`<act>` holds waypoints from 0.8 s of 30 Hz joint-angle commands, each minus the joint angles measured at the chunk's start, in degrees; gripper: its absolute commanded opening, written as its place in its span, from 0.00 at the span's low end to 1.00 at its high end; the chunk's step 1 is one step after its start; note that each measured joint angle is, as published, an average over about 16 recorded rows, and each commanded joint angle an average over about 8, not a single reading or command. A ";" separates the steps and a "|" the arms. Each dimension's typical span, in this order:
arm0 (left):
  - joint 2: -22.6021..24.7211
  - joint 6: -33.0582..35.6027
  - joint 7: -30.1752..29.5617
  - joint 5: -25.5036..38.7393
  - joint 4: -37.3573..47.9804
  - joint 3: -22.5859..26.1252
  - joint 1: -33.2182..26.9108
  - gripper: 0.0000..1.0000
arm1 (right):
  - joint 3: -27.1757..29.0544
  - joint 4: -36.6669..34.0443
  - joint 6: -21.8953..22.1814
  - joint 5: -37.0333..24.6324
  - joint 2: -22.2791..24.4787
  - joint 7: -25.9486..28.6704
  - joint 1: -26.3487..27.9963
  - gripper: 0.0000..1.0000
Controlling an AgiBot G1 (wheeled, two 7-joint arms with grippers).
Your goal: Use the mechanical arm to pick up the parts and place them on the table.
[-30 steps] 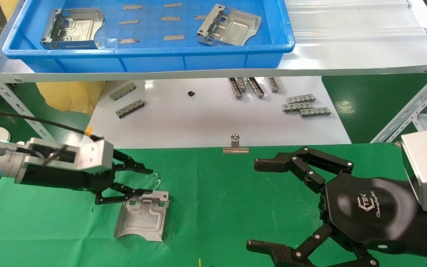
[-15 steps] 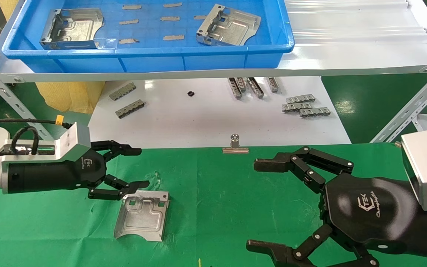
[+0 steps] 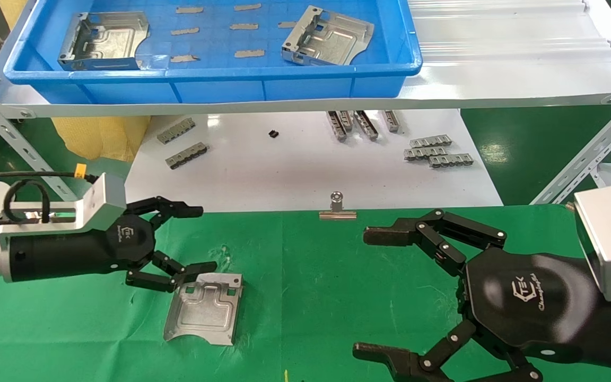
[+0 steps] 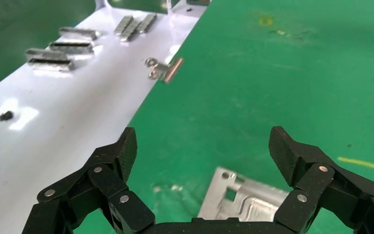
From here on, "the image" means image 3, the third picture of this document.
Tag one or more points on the green cloth mat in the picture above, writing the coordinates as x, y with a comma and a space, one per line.
295, 276

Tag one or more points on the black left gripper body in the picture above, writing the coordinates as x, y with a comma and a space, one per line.
72, 257

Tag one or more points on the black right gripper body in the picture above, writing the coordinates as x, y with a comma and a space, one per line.
528, 302

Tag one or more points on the silver binder clip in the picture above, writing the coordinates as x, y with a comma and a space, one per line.
337, 214

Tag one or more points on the blue plastic bin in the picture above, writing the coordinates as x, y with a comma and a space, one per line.
220, 85

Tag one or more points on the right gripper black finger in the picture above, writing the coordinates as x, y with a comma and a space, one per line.
390, 361
390, 235

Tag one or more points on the white perforated angle shelf leg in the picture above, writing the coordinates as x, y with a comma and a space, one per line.
24, 151
586, 154

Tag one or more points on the white metal shelf board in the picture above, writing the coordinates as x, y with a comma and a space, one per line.
496, 79

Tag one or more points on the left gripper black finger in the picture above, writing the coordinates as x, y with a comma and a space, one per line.
178, 210
194, 269

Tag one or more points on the yellow mesh bag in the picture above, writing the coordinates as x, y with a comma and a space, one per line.
98, 138

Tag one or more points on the silver sheet metal bracket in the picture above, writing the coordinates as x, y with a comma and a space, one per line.
332, 42
109, 45
204, 313

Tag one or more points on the gray metal connector strip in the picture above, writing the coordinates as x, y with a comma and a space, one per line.
451, 161
430, 141
346, 120
425, 154
366, 125
186, 156
336, 126
176, 131
391, 121

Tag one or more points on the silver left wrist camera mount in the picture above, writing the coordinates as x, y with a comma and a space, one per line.
106, 201

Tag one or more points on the white floor board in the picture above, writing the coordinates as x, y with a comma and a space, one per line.
295, 170

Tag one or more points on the clear corrugated plastic sheet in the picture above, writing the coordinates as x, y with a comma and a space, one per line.
496, 32

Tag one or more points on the gray tape piece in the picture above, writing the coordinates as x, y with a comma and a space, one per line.
189, 9
244, 26
185, 32
247, 7
184, 59
249, 53
286, 25

